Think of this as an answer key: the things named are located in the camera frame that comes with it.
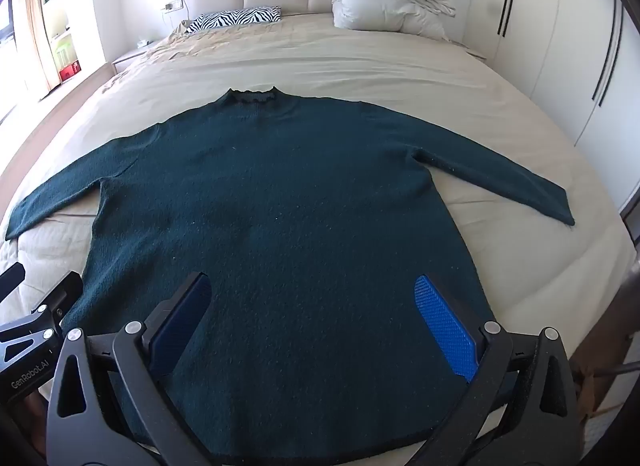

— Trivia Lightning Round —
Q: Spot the tan curtain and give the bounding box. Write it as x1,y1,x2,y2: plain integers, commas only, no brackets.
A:
9,0,60,97

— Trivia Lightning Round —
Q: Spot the white nightstand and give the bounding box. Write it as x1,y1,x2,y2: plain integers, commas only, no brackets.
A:
111,42,168,74

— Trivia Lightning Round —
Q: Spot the zebra print pillow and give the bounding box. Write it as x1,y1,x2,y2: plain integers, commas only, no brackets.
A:
185,6,283,34

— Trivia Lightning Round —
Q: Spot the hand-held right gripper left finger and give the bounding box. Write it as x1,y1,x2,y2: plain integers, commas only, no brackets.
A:
46,272,213,466

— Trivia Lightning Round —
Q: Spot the bed with beige cover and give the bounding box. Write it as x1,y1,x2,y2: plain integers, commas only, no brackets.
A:
0,10,637,466

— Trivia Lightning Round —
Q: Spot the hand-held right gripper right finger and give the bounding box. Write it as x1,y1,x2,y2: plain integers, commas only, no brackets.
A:
413,274,586,466

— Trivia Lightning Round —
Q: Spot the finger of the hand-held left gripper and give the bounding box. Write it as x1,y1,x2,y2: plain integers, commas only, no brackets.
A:
0,262,26,303
0,271,84,364

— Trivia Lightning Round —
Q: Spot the white wall shelf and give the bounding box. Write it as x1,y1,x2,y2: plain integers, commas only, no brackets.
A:
39,0,109,82

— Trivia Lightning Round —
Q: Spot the white wardrobe with black handles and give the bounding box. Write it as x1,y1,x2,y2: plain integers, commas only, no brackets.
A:
460,0,640,219

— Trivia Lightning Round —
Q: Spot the dark teal knit sweater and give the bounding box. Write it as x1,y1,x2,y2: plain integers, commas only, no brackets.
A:
5,86,576,463

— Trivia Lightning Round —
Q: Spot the tan crumpled blanket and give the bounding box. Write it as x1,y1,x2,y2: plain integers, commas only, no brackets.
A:
102,20,283,92

